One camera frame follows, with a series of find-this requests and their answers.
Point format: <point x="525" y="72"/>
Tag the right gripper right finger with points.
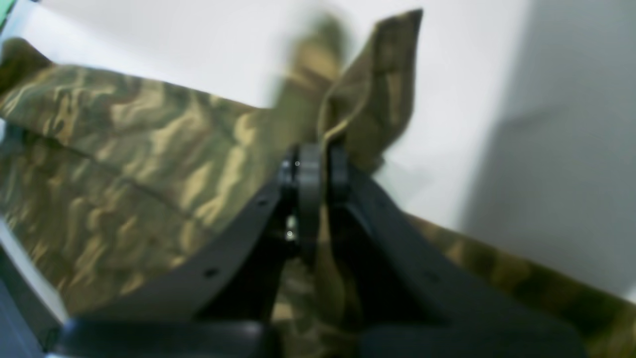
<point x="416" y="303"/>

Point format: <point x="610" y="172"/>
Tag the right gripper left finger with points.
<point x="218" y="303"/>

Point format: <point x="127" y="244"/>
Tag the camouflage T-shirt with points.
<point x="109" y="180"/>

